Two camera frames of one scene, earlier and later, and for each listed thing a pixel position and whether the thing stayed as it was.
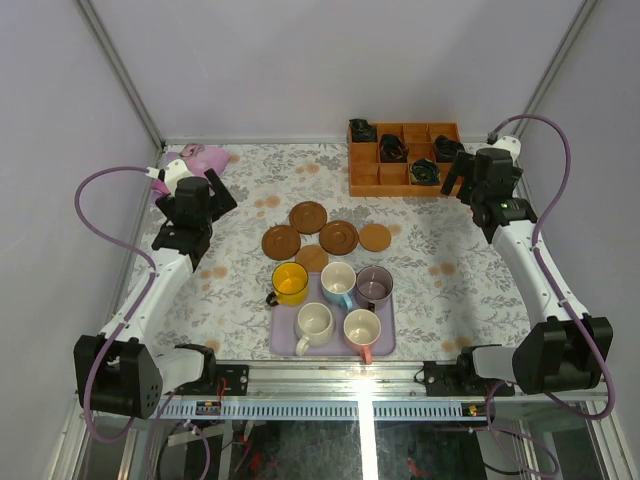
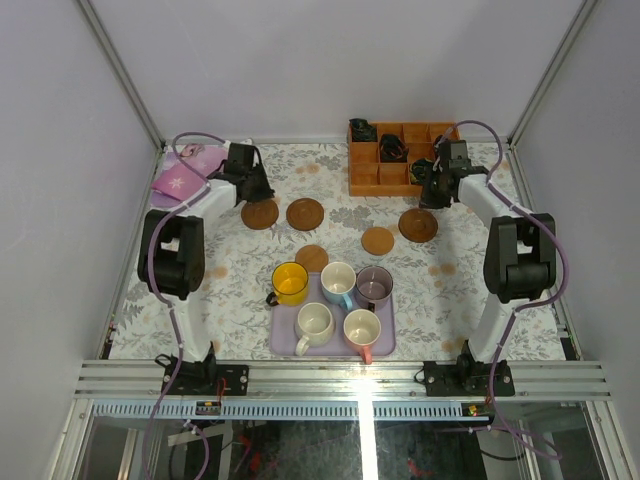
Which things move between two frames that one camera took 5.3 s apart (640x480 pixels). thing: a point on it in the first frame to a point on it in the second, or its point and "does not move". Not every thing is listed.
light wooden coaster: x=313 y=256 does not move
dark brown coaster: x=339 y=237 to x=418 y=225
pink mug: x=362 y=327 does not move
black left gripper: x=220 y=192 to x=256 y=185
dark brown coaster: x=281 y=242 to x=259 y=215
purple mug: x=373 y=283 does not move
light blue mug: x=338 y=281 does not move
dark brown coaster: x=308 y=217 does not move
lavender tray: x=283 y=326 does not move
